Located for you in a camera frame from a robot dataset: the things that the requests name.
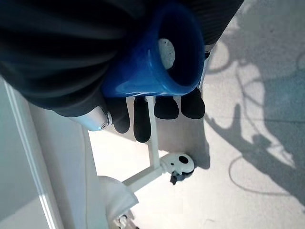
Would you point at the right robot hand black cloth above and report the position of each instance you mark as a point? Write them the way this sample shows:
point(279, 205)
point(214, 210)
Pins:
point(54, 47)

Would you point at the white caster wheel black brake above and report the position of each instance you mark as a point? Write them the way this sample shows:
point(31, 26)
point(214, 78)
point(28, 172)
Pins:
point(177, 163)
point(124, 220)

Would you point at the white metal bed frame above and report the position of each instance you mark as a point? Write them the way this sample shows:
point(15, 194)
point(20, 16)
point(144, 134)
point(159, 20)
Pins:
point(153, 152)

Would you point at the white bed corner bracket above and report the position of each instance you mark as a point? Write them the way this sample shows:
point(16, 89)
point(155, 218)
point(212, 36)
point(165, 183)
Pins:
point(114, 193)

